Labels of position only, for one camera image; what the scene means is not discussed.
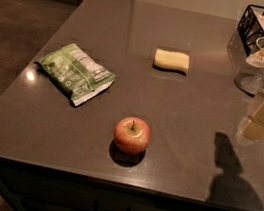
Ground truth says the yellow sponge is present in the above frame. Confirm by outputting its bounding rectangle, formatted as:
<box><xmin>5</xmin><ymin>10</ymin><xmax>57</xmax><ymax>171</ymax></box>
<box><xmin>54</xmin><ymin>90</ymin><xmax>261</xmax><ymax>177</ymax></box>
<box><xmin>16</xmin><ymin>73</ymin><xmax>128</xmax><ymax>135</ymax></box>
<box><xmin>153</xmin><ymin>48</ymin><xmax>190</xmax><ymax>74</ymax></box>

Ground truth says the green jalapeno chip bag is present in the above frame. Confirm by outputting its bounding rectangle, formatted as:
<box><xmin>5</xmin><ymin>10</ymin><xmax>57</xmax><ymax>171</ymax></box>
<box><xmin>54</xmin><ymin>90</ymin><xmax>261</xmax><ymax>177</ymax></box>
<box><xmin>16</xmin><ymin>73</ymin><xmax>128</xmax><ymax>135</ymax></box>
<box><xmin>35</xmin><ymin>43</ymin><xmax>116</xmax><ymax>107</ymax></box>

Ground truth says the clear glass jar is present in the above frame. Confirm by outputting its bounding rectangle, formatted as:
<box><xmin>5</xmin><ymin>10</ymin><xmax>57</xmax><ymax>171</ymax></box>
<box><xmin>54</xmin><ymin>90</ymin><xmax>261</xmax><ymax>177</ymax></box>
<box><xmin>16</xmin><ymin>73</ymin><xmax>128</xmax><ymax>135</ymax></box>
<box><xmin>227</xmin><ymin>32</ymin><xmax>264</xmax><ymax>96</ymax></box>

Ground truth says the red apple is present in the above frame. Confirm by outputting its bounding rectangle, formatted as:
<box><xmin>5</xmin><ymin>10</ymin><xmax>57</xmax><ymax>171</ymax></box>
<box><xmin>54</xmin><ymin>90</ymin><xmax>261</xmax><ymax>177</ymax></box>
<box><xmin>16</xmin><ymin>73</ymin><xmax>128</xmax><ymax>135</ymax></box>
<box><xmin>113</xmin><ymin>116</ymin><xmax>151</xmax><ymax>156</ymax></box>

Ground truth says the black wire basket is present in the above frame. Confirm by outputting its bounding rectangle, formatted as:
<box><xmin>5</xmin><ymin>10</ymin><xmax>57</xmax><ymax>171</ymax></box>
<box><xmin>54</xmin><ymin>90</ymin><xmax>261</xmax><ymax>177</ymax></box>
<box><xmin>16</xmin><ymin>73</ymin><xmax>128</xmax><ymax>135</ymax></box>
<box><xmin>237</xmin><ymin>5</ymin><xmax>264</xmax><ymax>55</ymax></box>

